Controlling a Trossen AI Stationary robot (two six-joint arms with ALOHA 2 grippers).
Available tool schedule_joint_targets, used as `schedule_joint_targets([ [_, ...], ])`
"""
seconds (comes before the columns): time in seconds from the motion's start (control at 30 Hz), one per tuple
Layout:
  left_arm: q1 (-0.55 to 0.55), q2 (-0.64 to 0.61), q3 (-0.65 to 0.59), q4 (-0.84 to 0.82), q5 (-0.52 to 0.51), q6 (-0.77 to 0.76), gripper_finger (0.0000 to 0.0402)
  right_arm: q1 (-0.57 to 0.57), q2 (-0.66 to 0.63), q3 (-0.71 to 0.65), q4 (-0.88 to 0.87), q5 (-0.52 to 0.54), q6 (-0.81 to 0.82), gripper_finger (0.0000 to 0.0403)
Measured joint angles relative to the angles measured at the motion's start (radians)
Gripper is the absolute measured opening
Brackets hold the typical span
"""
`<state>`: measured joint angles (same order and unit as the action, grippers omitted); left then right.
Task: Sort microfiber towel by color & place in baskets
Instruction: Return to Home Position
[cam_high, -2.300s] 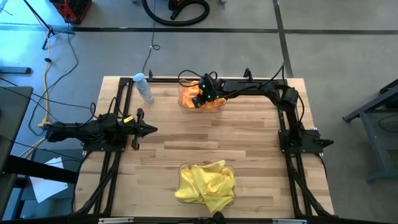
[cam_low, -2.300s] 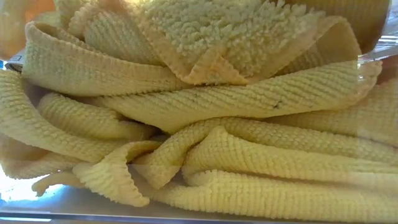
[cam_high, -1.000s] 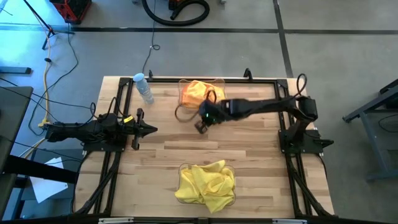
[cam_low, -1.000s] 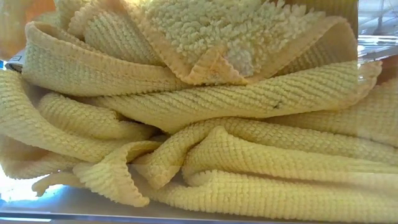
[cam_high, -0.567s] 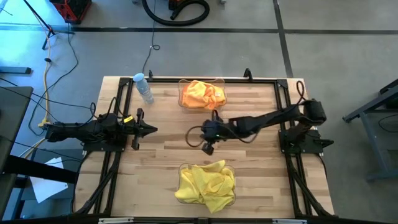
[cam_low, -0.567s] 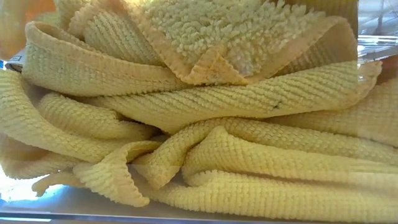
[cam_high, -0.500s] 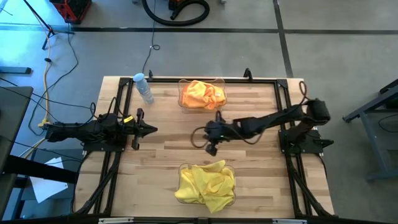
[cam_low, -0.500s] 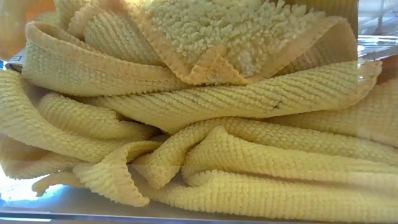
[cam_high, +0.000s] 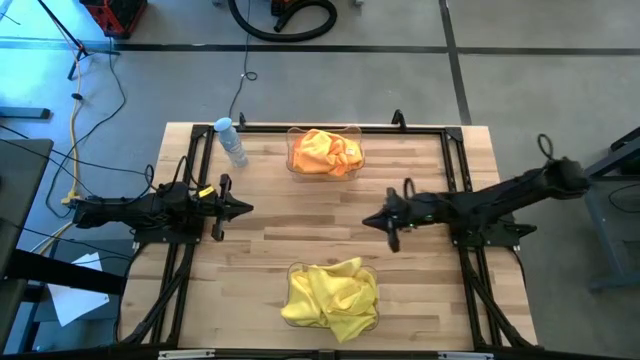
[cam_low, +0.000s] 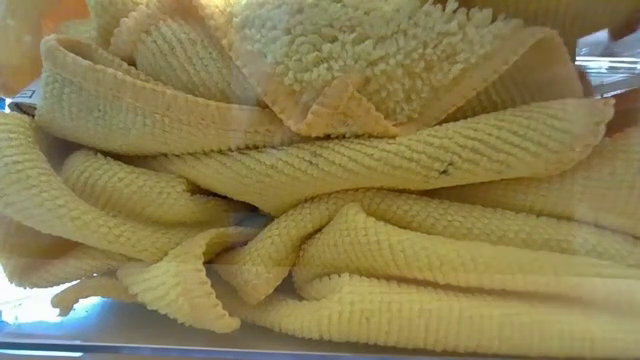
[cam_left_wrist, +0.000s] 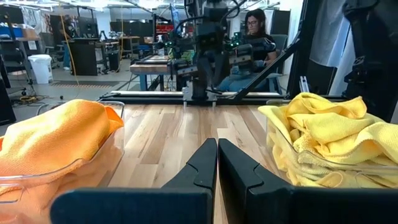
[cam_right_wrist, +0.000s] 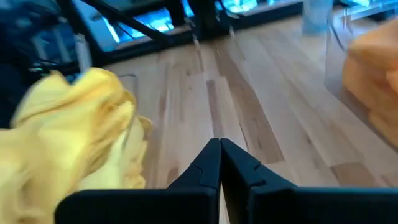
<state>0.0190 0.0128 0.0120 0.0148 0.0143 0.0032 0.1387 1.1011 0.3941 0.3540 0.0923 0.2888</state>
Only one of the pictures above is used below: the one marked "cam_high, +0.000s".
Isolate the clear water bottle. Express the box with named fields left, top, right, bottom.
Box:
left=213, top=117, right=250, bottom=169

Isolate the yellow floor cable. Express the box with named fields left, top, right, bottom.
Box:
left=29, top=29, right=85, bottom=256

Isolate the black floor cable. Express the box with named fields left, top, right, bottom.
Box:
left=227, top=0, right=259, bottom=119

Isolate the black aluminium table frame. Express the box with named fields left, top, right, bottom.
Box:
left=117, top=109, right=539, bottom=351

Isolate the red and black crate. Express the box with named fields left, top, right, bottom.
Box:
left=79, top=0, right=149, bottom=40

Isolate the silver metal bracket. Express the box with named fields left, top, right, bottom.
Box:
left=438, top=351, right=495, bottom=360
left=157, top=349, right=217, bottom=360

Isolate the yellow microfiber towel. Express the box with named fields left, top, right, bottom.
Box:
left=280, top=272, right=326, bottom=329
left=299, top=257, right=364, bottom=289
left=319, top=272, right=380, bottom=345

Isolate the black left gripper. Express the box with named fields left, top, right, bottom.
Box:
left=211, top=173, right=254, bottom=243

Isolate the flat black floor bar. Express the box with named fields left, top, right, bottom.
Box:
left=0, top=106, right=53, bottom=121

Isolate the black vacuum hose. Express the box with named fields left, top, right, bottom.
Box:
left=227, top=0, right=339, bottom=44

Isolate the dark grey side table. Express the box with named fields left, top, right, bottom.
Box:
left=0, top=138, right=55, bottom=281

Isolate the black tripod stand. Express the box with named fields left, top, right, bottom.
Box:
left=34, top=0, right=121, bottom=81

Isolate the clear plastic basket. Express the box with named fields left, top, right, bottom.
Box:
left=285, top=124, right=367, bottom=184
left=285, top=260, right=381, bottom=335

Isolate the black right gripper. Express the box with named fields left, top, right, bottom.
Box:
left=362, top=187, right=416, bottom=254

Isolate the grey metal cart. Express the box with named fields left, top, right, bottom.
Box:
left=582, top=125, right=640, bottom=294

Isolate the white paper sheet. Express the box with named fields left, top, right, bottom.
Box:
left=47, top=251, right=112, bottom=328

